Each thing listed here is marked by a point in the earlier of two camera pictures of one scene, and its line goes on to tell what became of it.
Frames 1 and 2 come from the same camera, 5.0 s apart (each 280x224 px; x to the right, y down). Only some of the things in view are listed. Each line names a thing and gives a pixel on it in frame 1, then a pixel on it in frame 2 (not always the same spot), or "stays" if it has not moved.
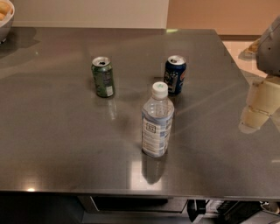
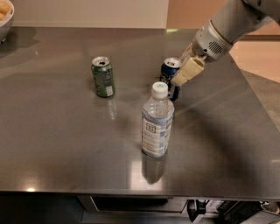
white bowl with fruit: [7, 11] stays
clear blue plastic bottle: [157, 118] stays
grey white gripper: [269, 52] to [207, 43]
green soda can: [102, 73] stays
